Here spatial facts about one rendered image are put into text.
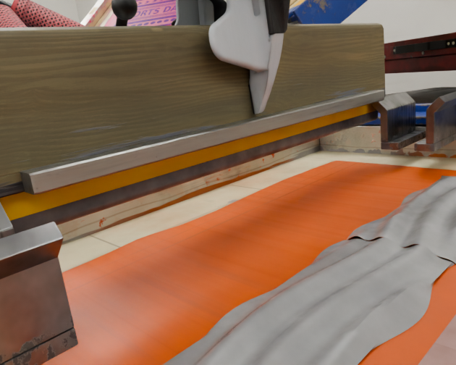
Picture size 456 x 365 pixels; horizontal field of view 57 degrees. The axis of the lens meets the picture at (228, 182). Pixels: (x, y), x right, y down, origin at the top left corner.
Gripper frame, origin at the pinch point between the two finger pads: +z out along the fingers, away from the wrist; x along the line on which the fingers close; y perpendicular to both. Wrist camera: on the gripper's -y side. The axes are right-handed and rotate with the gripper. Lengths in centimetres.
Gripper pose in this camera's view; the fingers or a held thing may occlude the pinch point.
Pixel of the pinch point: (243, 94)
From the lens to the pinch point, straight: 32.7
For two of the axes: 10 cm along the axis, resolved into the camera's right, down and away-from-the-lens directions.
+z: 1.2, 9.6, 2.5
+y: -7.0, 2.6, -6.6
